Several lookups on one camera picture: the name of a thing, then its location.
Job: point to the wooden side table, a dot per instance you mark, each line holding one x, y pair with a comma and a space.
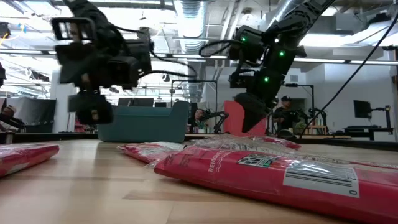
315, 129

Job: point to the black metal stand frame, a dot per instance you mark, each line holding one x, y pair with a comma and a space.
194, 81

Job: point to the black background robot arm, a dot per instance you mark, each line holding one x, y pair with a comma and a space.
217, 118
314, 115

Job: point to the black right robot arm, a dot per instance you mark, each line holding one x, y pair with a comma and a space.
292, 34

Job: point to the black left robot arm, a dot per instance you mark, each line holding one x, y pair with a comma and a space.
102, 28

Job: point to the teal plastic basket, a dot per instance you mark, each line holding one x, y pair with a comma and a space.
146, 124

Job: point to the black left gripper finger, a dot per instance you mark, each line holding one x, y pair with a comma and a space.
102, 110
81, 109

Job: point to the black desk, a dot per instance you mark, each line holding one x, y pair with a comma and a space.
368, 130

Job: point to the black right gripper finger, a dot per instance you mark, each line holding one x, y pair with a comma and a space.
253, 110

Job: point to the black computer monitors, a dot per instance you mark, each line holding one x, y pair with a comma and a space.
136, 102

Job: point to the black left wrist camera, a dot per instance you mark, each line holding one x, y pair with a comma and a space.
73, 29

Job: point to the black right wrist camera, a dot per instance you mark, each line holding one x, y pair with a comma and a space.
248, 43

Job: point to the dark partition screen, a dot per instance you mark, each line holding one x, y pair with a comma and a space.
37, 113

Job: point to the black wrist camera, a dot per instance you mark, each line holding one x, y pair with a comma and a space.
248, 43
73, 29

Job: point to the silver ventilation duct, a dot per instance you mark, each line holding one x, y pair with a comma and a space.
189, 25

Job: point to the person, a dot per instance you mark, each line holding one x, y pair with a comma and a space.
199, 119
9, 116
284, 115

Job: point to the black monitor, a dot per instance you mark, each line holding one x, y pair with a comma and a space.
362, 109

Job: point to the red popcorn bag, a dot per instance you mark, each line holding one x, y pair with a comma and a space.
280, 142
248, 183
21, 158
233, 119
146, 151

